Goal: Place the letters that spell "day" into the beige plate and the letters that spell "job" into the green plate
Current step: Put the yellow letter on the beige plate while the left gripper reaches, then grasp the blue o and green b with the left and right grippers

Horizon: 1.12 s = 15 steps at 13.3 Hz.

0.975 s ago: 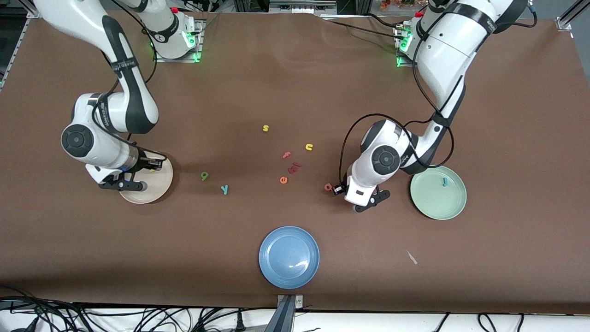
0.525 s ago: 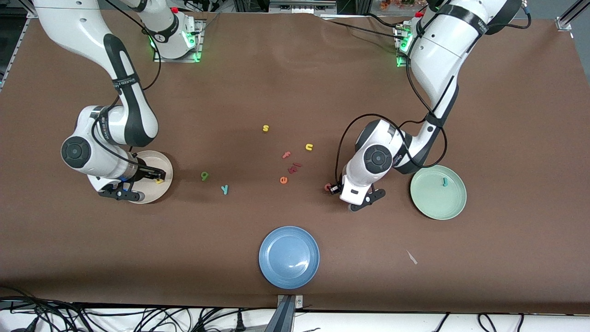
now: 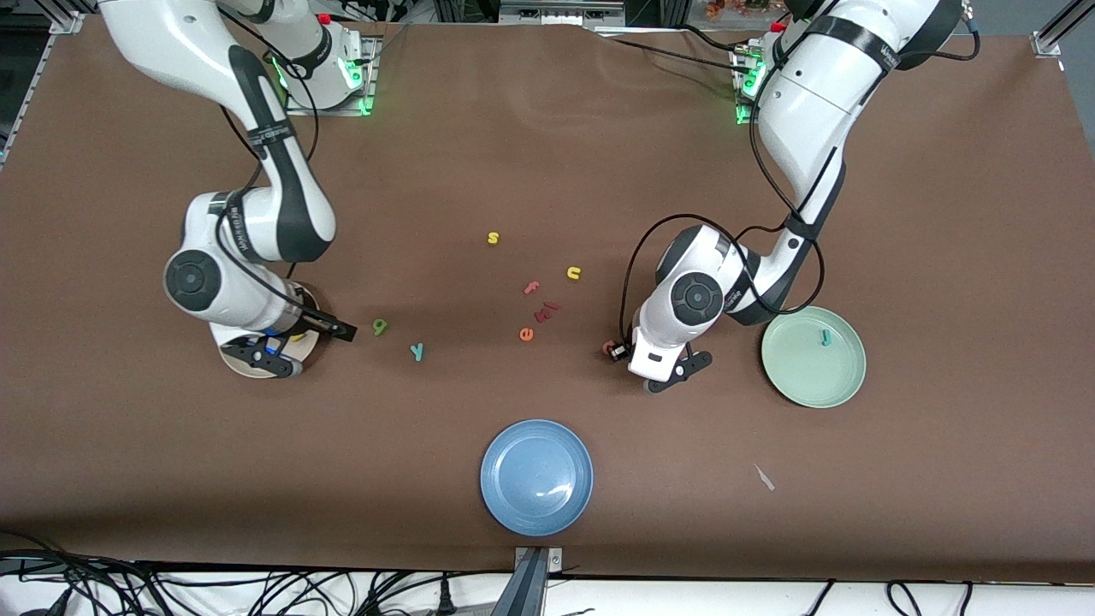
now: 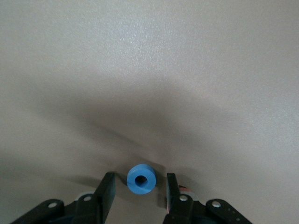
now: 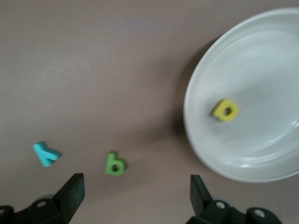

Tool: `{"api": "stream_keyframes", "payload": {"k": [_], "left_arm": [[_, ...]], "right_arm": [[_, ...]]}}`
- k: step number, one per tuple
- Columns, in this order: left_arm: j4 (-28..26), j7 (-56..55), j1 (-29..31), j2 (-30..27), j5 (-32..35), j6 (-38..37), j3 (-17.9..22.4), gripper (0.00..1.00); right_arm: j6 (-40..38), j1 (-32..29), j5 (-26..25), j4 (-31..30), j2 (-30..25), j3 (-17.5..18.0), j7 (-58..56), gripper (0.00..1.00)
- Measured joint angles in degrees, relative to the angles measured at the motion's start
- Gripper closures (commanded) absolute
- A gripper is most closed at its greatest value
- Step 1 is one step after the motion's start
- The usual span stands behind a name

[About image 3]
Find beige brown plate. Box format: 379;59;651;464
221;287;323;379

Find blue plate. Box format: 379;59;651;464
480;418;595;537

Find light green plate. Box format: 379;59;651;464
761;305;867;409

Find brown table cover sheet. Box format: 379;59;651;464
0;13;1095;584

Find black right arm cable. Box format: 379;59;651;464
210;9;322;322

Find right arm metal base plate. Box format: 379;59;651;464
284;34;379;117

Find grey metal camera stand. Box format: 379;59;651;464
492;546;565;616

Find black cable on table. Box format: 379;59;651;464
590;24;754;74

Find silver metal bracket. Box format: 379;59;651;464
499;0;627;28

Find tangled black floor cables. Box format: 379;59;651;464
0;530;514;616

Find aluminium frame rail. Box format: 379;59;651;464
0;10;86;168
1031;0;1095;61

